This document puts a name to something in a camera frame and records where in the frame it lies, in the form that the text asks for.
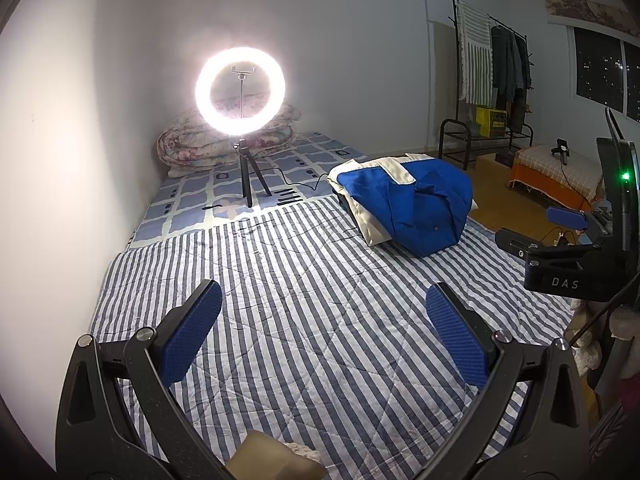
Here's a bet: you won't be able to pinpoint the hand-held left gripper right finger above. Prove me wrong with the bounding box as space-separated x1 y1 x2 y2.
425 281 591 480

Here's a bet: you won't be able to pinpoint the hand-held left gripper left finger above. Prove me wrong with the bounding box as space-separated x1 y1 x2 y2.
55 279 236 480

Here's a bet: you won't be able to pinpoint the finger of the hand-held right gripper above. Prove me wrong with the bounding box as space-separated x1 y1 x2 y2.
494 226 548 262
545 204 613 237

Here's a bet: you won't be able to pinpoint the beige and blue work jacket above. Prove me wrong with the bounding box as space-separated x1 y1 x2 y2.
327 152 478 258

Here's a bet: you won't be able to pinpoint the dark hanging clothes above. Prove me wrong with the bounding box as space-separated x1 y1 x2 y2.
490 24 532 111

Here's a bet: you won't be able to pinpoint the black metal clothes rack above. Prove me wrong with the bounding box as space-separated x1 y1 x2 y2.
447 0 536 111

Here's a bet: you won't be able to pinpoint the small table with checked cloth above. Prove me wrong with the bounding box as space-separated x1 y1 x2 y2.
509 142 606 213

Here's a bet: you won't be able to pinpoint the small black device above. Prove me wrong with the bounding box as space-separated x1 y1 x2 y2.
550 137 573 166

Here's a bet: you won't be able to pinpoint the blue white striped quilt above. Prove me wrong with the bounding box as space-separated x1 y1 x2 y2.
87 192 576 480

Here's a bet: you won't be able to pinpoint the yellow box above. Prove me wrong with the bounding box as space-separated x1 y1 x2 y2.
475 106 508 137

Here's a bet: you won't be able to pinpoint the black metal shoe rack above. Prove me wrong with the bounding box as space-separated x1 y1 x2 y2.
439 119 535 171

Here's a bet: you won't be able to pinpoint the light blue patterned bedsheet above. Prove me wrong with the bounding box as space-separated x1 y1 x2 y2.
127 130 371 251

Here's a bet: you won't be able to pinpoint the beige fluffy clothing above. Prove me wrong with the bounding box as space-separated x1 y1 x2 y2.
225 429 328 480

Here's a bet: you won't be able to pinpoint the dark night window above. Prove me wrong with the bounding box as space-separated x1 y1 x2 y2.
567 25 640 123

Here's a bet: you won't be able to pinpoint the striped hanging towel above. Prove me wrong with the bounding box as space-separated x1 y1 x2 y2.
456 0 493 103

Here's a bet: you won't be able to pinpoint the folded floral quilt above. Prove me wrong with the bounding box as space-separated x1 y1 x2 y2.
156 104 301 178

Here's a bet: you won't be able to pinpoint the floral curtain valance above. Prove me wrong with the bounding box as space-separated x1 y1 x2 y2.
542 0 633 36

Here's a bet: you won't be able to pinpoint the white ring light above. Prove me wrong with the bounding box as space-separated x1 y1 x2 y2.
195 46 288 138

